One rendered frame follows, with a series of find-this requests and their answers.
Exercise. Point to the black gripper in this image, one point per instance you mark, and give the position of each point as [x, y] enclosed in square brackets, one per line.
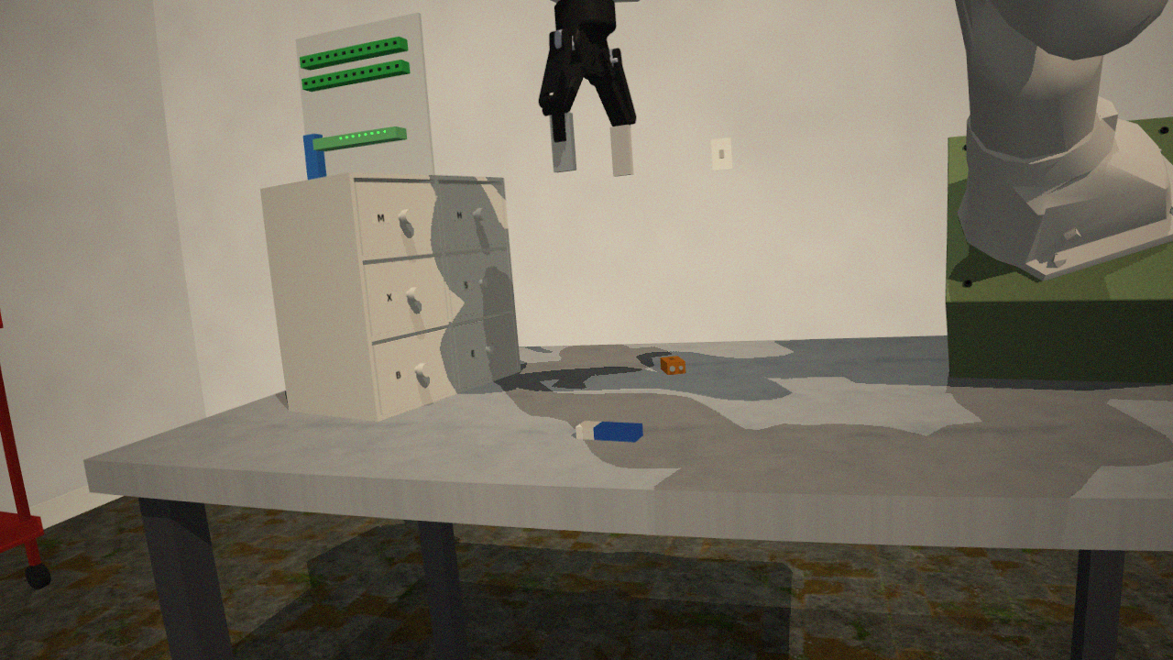
[580, 39]

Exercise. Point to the orange rectangular block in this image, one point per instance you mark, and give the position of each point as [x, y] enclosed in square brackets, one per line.
[672, 365]

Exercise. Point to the blue and white eraser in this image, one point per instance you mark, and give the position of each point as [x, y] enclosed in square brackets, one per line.
[609, 431]

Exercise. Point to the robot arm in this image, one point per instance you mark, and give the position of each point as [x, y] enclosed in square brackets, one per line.
[1046, 167]

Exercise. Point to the cream small chest of drawers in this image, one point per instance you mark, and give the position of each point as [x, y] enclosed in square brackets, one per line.
[319, 292]

